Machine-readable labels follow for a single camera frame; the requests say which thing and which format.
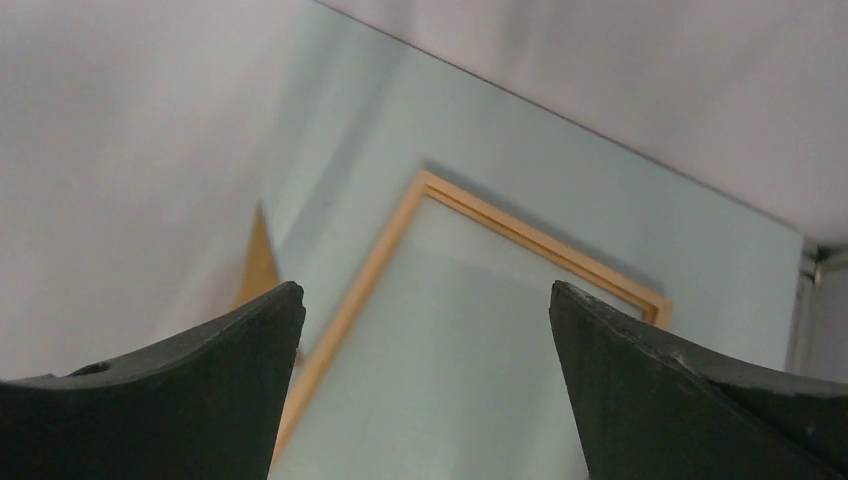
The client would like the clear acrylic sheet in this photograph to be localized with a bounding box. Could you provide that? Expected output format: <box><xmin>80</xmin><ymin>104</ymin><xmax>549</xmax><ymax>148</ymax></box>
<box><xmin>271</xmin><ymin>195</ymin><xmax>647</xmax><ymax>480</ymax></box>

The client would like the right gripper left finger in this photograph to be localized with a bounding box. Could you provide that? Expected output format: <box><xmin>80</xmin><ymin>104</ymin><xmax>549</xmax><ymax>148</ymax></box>
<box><xmin>1</xmin><ymin>282</ymin><xmax>306</xmax><ymax>479</ymax></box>

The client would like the light wooden picture frame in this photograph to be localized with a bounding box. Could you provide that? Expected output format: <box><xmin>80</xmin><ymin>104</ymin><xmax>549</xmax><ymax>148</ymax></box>
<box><xmin>271</xmin><ymin>169</ymin><xmax>673</xmax><ymax>468</ymax></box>

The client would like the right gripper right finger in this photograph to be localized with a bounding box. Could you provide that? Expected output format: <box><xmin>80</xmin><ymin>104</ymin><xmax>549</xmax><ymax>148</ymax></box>
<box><xmin>549</xmin><ymin>281</ymin><xmax>847</xmax><ymax>479</ymax></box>

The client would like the brown cardboard backing board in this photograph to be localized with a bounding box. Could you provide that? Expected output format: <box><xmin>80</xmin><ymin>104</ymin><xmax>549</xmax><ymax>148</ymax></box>
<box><xmin>231</xmin><ymin>205</ymin><xmax>281</xmax><ymax>310</ymax></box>

